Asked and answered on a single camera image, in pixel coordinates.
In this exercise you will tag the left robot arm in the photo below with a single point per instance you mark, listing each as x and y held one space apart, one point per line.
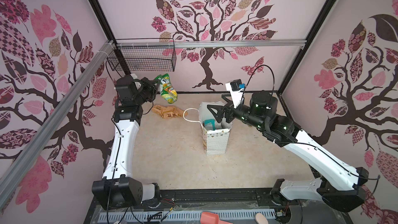
118 188

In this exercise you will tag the black wire basket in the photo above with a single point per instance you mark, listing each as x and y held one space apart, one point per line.
143 54

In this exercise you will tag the white patterned paper bag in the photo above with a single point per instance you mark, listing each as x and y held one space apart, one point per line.
214 142

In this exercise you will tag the green snack packet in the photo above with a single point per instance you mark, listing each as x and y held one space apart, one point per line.
166 89

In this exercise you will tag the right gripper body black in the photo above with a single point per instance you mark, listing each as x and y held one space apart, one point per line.
232 113

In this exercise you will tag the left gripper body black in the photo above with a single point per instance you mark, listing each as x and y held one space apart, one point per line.
148 90

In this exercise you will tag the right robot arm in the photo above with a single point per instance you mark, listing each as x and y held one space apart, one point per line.
339 185

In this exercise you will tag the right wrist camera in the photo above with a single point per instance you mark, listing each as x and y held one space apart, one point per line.
236 89

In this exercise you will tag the white slotted cable duct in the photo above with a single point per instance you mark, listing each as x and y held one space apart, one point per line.
182 216

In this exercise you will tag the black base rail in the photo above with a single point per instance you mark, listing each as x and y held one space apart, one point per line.
295 212

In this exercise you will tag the beige round object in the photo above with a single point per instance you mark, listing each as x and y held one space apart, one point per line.
261 219

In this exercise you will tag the teal snack packet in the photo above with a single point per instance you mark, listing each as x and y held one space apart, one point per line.
209 124

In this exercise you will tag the pink plastic scoop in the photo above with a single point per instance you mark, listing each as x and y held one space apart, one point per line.
211 218

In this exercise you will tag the aluminium rail back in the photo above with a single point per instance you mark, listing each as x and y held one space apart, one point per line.
214 44

